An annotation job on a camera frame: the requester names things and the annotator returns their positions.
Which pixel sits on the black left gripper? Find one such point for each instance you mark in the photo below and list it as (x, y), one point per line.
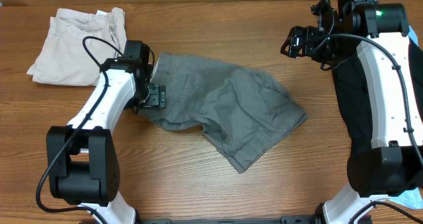
(156, 96)

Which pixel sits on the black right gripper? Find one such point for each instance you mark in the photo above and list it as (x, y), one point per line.
(310, 34)

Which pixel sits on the grey shorts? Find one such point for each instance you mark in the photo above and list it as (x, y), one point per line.
(243, 112)

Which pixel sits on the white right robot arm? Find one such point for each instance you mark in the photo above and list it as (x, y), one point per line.
(377, 34)

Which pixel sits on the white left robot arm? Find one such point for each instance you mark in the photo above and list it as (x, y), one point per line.
(83, 171)

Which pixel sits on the black garment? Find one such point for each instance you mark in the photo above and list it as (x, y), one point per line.
(353, 99)

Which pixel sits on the beige folded shorts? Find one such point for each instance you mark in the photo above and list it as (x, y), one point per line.
(63, 59)

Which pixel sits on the light blue garment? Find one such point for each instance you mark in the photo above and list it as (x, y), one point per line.
(412, 198)

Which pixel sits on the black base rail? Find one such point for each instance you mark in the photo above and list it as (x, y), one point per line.
(228, 220)

